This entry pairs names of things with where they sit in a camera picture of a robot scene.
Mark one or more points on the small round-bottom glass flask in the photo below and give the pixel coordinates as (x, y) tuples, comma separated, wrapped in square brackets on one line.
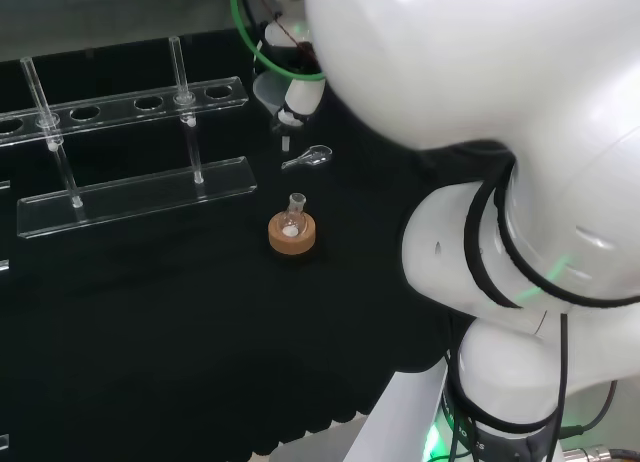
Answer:
[(293, 217)]

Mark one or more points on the clear acrylic funnel stand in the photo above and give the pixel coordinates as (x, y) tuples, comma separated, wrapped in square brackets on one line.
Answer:
[(135, 202)]

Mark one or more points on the black bench cloth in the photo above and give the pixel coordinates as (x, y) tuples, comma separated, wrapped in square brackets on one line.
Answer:
[(175, 332)]

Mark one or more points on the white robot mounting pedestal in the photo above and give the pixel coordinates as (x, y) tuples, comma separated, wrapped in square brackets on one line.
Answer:
[(400, 422)]

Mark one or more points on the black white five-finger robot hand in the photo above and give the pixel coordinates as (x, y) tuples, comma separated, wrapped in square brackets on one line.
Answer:
[(302, 96)]

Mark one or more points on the clear plastic funnel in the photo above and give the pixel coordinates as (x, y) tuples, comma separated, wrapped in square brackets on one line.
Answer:
[(265, 90)]

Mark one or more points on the clear glass weighing funnel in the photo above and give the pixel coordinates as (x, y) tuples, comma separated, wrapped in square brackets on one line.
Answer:
[(310, 157)]

